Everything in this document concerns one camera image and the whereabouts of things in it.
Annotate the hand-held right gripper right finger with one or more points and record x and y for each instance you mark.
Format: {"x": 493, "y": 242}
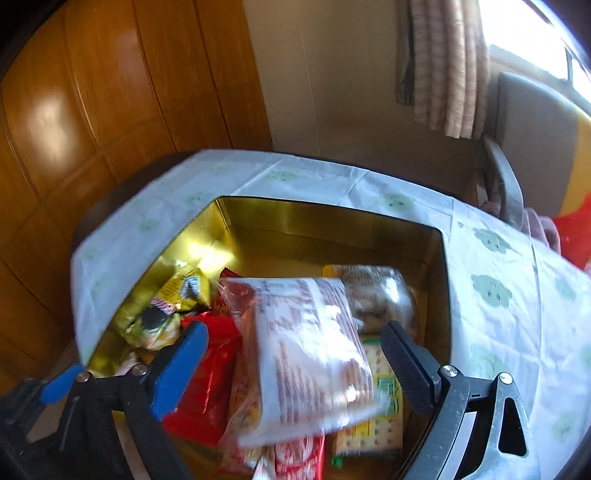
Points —
{"x": 408, "y": 369}

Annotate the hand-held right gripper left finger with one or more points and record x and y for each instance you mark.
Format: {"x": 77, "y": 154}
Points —
{"x": 180, "y": 369}

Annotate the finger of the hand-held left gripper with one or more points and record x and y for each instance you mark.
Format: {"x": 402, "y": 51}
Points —
{"x": 60, "y": 385}

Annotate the bright red zigzag-edged packet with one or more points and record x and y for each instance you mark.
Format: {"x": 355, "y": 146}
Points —
{"x": 207, "y": 383}

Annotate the yellow seaweed snack packet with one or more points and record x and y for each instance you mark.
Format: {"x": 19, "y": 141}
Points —
{"x": 152, "y": 328}

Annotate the green-edged cracker packet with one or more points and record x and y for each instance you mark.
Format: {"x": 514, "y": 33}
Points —
{"x": 369, "y": 436}

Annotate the orange-edged clear pastry packet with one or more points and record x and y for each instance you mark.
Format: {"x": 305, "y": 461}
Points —
{"x": 376, "y": 295}

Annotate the yellow black snack packet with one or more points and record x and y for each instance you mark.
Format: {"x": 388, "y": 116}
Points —
{"x": 184, "y": 288}

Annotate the clear bread packet red print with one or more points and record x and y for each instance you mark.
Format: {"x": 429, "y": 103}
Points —
{"x": 314, "y": 350}

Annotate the puffed rice bar packet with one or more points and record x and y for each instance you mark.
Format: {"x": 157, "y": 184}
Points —
{"x": 286, "y": 458}

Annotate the gold-lined brown tin box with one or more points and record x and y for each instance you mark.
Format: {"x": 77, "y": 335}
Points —
{"x": 323, "y": 230}

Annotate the cloud print tablecloth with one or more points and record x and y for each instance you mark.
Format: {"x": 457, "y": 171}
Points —
{"x": 498, "y": 277}

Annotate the pink cloth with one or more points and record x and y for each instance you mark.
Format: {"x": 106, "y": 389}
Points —
{"x": 540, "y": 229}

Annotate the red plastic bag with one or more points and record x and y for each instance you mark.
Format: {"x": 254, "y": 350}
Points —
{"x": 577, "y": 230}

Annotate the grey yellow blue sofa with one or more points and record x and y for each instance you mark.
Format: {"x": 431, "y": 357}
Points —
{"x": 531, "y": 120}

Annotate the wooden wardrobe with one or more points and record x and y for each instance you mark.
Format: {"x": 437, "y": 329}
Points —
{"x": 115, "y": 92}

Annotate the beige patterned curtain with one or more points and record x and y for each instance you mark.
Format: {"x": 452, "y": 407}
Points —
{"x": 443, "y": 69}

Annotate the window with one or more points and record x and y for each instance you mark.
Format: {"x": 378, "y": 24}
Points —
{"x": 521, "y": 27}

